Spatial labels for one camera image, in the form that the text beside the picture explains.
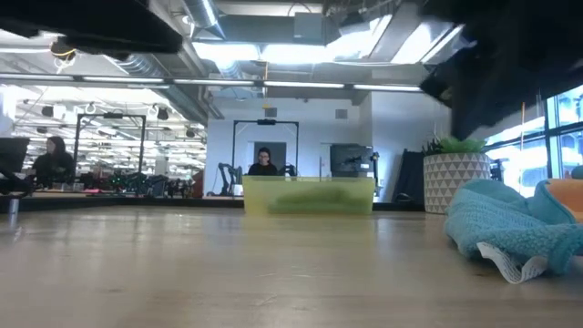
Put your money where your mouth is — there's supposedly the green microfiber towel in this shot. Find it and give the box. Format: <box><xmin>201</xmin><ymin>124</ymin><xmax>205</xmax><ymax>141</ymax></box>
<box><xmin>267</xmin><ymin>185</ymin><xmax>373</xmax><ymax>215</ymax></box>

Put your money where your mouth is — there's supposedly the light blue microfiber towel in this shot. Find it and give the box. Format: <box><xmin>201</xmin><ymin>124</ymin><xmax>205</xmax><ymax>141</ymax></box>
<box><xmin>444</xmin><ymin>177</ymin><xmax>583</xmax><ymax>285</ymax></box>

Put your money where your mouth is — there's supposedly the orange microfiber towel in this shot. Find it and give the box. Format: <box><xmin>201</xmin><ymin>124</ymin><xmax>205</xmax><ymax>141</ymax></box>
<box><xmin>544</xmin><ymin>178</ymin><xmax>583</xmax><ymax>225</ymax></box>

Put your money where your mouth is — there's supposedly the grey door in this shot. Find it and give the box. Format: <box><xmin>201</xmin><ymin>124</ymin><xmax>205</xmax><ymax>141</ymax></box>
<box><xmin>252</xmin><ymin>140</ymin><xmax>288</xmax><ymax>177</ymax></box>

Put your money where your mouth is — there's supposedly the person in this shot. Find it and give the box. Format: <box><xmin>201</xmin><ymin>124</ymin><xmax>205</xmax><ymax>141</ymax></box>
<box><xmin>246</xmin><ymin>146</ymin><xmax>280</xmax><ymax>178</ymax></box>
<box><xmin>30</xmin><ymin>135</ymin><xmax>77</xmax><ymax>189</ymax></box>

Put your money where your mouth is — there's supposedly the yellow plastic bin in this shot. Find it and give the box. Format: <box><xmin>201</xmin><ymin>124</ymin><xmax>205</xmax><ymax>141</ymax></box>
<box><xmin>241</xmin><ymin>175</ymin><xmax>377</xmax><ymax>217</ymax></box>

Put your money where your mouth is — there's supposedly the black equipment rack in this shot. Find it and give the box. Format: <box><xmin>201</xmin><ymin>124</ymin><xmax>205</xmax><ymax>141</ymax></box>
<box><xmin>329</xmin><ymin>143</ymin><xmax>382</xmax><ymax>204</ymax></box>

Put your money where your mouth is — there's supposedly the long ceiling tube light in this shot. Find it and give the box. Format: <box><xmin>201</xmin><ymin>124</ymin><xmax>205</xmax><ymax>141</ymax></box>
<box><xmin>0</xmin><ymin>71</ymin><xmax>424</xmax><ymax>94</ymax></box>

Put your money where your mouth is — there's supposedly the black upright panel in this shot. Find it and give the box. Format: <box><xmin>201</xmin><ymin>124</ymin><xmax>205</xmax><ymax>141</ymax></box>
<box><xmin>392</xmin><ymin>149</ymin><xmax>427</xmax><ymax>205</ymax></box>

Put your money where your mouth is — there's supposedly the succulent in white patterned pot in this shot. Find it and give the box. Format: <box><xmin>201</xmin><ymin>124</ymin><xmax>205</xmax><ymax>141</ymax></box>
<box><xmin>422</xmin><ymin>135</ymin><xmax>493</xmax><ymax>216</ymax></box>

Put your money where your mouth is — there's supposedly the black computer monitor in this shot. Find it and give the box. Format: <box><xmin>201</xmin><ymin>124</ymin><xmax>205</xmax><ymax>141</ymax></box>
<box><xmin>0</xmin><ymin>136</ymin><xmax>31</xmax><ymax>174</ymax></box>

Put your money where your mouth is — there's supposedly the silver smooth round duct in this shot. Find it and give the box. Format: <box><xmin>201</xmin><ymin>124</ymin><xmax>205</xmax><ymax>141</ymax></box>
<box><xmin>184</xmin><ymin>0</ymin><xmax>227</xmax><ymax>40</ymax></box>

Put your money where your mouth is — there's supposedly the silver ribbed ventilation duct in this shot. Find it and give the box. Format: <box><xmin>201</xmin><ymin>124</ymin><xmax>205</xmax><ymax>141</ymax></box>
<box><xmin>113</xmin><ymin>0</ymin><xmax>210</xmax><ymax>127</ymax></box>

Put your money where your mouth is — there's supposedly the black ceiling cable reel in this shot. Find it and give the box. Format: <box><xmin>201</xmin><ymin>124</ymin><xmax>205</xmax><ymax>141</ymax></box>
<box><xmin>49</xmin><ymin>38</ymin><xmax>78</xmax><ymax>63</ymax></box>

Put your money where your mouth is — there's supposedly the black window frame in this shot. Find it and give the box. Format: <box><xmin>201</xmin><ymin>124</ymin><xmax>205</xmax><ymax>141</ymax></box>
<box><xmin>544</xmin><ymin>84</ymin><xmax>583</xmax><ymax>181</ymax></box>

